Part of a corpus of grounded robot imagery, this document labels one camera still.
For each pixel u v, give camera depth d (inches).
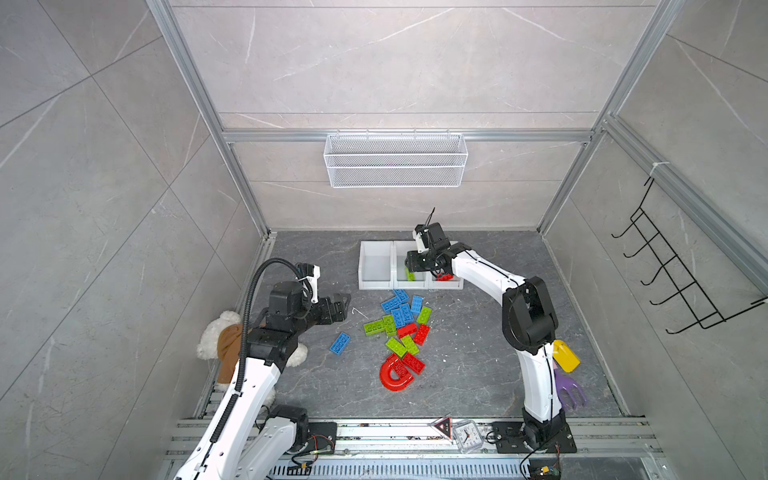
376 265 42.1
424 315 37.5
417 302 38.6
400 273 40.2
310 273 26.0
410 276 40.7
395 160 39.5
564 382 32.2
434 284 38.6
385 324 36.6
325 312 25.8
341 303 26.6
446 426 29.4
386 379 32.3
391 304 37.8
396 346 34.6
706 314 22.9
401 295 38.7
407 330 35.7
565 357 33.8
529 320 21.7
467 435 28.7
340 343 34.6
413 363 33.6
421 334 35.5
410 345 34.6
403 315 37.5
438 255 28.8
